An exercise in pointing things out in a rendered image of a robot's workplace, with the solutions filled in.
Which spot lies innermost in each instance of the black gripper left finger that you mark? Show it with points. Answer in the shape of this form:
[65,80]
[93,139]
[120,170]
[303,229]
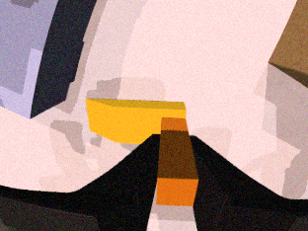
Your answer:
[119,200]

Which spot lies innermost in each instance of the grey sloped ramp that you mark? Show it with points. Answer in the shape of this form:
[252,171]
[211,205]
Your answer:
[40,46]

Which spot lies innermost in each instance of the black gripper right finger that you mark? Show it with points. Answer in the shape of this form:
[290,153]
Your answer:
[227,199]

